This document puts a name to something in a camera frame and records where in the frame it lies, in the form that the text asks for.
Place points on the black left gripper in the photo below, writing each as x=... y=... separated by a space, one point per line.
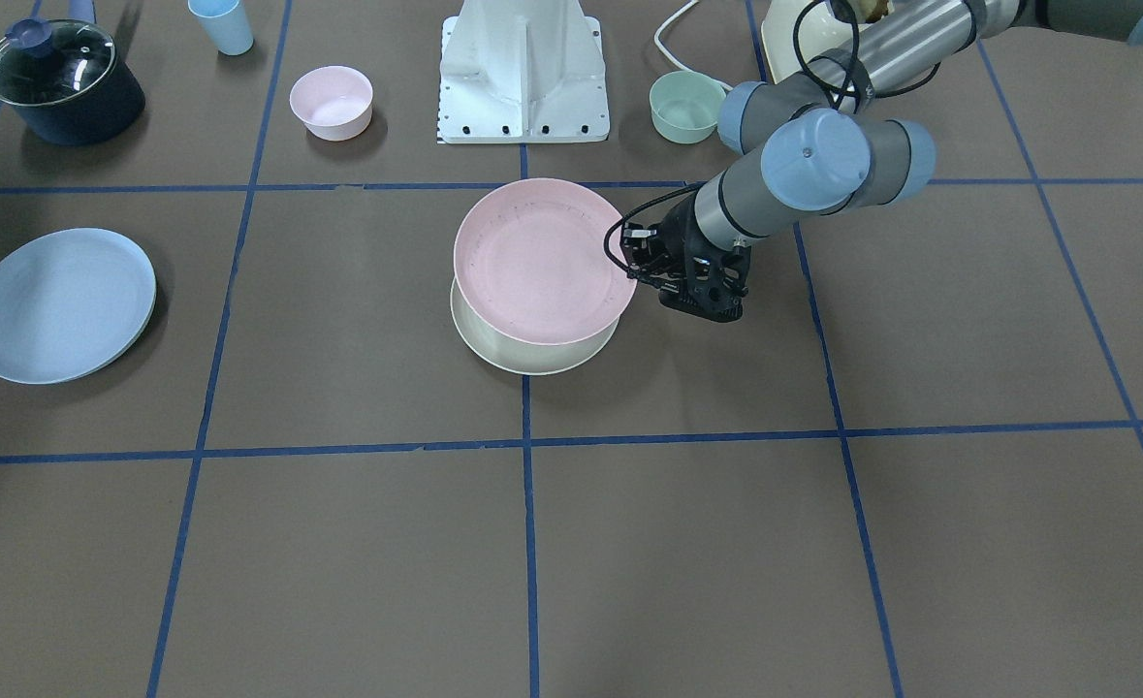
x=674 y=237

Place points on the pink plate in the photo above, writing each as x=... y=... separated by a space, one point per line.
x=532 y=262

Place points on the blue plate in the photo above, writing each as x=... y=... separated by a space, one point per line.
x=72 y=302

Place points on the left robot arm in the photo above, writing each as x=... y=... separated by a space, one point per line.
x=806 y=148

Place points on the green bowl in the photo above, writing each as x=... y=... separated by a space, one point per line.
x=684 y=106

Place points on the cream white plate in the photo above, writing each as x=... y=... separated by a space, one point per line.
x=516 y=356

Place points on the cream toaster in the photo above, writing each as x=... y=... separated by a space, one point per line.
x=811 y=26

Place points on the pink bowl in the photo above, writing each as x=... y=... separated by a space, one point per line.
x=335 y=103

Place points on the light blue cup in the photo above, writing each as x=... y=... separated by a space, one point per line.
x=226 y=23

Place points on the dark blue pot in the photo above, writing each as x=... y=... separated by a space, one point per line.
x=68 y=80

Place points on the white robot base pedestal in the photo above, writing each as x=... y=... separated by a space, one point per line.
x=522 y=72

